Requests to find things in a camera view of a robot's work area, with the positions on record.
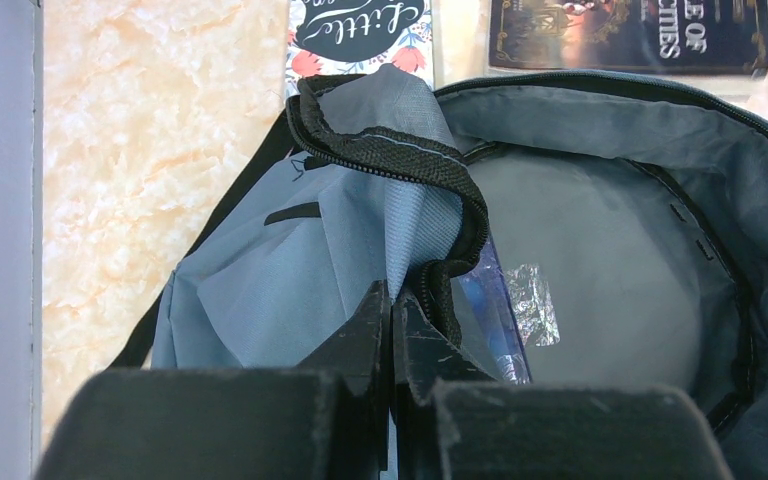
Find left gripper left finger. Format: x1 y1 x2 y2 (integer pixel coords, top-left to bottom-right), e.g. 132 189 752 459
36 281 390 479

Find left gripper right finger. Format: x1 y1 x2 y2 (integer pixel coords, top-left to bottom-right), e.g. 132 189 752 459
393 293 731 479

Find dark blue bokeh book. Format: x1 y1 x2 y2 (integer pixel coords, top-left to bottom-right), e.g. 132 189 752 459
457 236 531 385

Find blue-grey student backpack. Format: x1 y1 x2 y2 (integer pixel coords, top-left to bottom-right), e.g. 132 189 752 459
114 67 768 479

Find A Tale of Two Cities book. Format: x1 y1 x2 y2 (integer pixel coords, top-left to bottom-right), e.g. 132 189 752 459
488 0 768 77

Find floral Little Women book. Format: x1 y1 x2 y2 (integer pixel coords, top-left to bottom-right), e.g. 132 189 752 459
285 0 434 97

